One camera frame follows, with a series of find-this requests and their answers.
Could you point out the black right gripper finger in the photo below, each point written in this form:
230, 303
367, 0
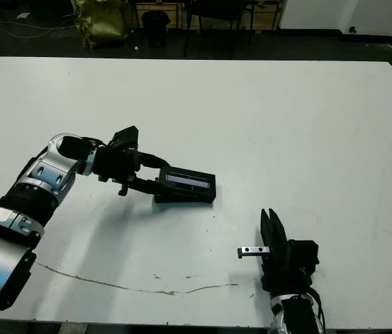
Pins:
277, 229
265, 229

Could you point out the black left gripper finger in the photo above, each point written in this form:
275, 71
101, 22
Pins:
154, 160
147, 186

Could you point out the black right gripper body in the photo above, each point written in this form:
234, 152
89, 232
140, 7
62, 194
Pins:
283, 271

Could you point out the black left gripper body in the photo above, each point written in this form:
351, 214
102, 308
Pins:
116, 165

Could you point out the black printed box lid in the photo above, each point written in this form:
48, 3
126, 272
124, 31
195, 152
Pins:
189, 182

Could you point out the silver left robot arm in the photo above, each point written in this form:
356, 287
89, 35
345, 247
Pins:
50, 174

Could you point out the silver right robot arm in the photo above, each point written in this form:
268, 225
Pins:
296, 313

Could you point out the black trash bin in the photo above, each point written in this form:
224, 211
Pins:
155, 29

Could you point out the yellow-green plastic bag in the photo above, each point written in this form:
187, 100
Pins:
100, 24

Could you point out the black office chair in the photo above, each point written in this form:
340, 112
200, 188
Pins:
217, 7

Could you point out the white paper sheet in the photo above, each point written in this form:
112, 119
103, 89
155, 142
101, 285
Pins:
23, 15

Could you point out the black door stop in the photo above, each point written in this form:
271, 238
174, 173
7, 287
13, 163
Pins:
353, 30

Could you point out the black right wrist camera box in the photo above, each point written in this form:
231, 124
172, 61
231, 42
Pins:
303, 254

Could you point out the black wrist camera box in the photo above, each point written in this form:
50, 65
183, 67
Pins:
303, 254
126, 137

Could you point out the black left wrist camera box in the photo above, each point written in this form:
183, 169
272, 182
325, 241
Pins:
126, 137

